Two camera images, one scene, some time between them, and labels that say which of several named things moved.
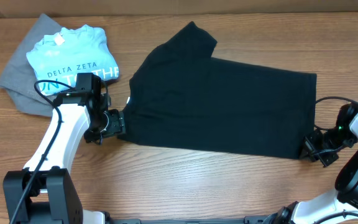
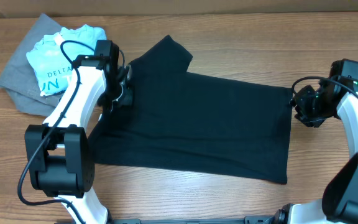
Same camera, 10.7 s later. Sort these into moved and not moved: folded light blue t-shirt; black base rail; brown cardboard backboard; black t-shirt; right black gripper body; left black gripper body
Moved: black t-shirt; left black gripper body; right black gripper body
Not moved: folded light blue t-shirt; brown cardboard backboard; black base rail
